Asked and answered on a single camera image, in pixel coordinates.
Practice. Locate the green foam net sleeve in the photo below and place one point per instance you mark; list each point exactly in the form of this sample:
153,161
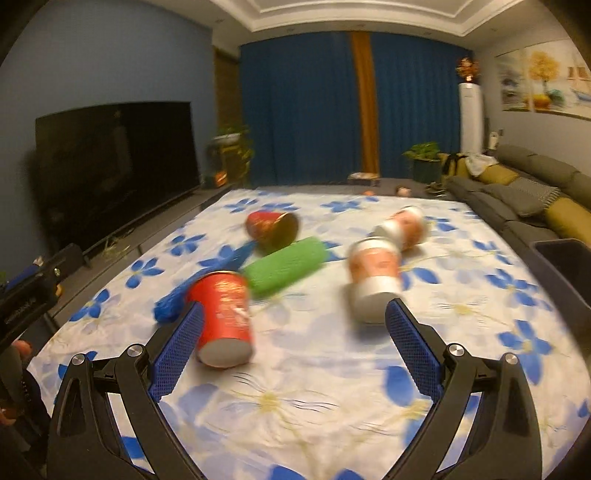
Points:
284,267

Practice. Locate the mustard cushion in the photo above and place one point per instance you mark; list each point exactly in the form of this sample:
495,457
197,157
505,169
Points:
497,175
572,221

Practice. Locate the black white patterned cushion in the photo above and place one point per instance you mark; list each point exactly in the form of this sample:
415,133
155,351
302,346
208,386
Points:
540,188

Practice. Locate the orange curtain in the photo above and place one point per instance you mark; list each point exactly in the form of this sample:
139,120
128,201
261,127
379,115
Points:
364,106

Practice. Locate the grey television cabinet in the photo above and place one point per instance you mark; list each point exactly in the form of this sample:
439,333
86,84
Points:
138,240

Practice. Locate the white cloth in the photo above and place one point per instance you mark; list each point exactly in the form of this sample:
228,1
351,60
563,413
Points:
480,164

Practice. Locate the black television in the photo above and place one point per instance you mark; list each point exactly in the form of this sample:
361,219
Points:
120,170

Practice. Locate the green plant dark pot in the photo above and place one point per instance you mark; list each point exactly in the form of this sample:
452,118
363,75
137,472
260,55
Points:
424,161

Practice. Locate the blue curtain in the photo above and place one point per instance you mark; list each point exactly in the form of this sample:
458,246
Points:
420,101
295,110

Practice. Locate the grey landscape painting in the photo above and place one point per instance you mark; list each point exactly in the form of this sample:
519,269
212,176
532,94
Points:
512,83

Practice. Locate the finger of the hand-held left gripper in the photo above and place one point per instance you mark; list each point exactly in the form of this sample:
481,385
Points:
67,261
25,274

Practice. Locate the white blue floral blanket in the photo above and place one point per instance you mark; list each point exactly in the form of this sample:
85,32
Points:
323,392

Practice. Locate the red cup gold interior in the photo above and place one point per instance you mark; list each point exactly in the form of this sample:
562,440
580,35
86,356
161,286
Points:
270,230

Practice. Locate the person's left hand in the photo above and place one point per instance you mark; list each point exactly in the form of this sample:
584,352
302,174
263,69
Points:
21,349

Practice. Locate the dark shoes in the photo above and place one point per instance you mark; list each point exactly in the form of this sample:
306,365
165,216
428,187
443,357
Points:
435,188

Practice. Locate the doll head toy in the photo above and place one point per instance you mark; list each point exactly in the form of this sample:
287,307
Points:
403,190

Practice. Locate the grey sofa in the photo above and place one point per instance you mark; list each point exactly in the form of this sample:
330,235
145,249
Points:
545,161

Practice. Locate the grey cushion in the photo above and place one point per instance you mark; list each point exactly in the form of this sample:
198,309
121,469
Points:
517,201

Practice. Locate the black garment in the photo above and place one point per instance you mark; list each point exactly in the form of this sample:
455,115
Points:
452,164

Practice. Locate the artificial flower decoration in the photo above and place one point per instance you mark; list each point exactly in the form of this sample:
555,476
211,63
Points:
467,70

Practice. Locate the grey plastic bin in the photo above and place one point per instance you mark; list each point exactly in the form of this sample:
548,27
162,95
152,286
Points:
570,272

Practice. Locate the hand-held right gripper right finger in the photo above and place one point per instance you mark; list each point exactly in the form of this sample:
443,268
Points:
411,346

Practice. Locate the sailboat and tree painting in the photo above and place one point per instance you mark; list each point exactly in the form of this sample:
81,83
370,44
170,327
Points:
558,78

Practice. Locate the large red paper cup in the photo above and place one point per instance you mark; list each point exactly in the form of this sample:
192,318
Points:
224,314

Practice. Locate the trailing plant on stand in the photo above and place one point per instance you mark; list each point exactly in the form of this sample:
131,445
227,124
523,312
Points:
233,143

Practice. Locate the white standing air conditioner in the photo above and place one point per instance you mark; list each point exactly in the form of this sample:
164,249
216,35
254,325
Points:
471,120

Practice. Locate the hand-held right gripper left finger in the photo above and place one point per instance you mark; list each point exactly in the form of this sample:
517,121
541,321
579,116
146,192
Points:
178,350

